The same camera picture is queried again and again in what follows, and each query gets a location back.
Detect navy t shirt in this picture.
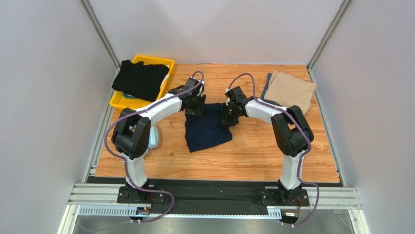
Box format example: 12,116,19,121
185,103,233,153

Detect light blue headphones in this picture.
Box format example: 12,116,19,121
129,125,160,158

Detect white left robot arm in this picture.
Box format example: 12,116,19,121
105,86,206,193

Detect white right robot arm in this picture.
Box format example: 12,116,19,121
219,99,314,196

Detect black t shirt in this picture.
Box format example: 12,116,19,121
112,60,169,102

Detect beige folded t shirt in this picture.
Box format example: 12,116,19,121
265,71,317,115

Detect teal cloth in bin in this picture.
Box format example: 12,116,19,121
123,93,137,99

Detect yellow plastic bin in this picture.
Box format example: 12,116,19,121
109,55,175,111

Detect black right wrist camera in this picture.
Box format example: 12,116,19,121
225,86,249,104

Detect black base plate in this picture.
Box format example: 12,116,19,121
117,179,310,215

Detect aluminium frame rail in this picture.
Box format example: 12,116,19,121
59,179,361,232

